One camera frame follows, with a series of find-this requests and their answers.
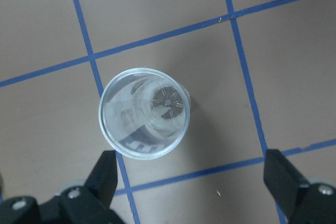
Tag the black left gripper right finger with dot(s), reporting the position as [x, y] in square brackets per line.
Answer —
[285, 183]

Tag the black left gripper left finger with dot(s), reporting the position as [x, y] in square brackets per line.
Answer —
[102, 182]

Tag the clear tennis ball can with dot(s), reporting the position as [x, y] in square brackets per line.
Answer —
[144, 113]

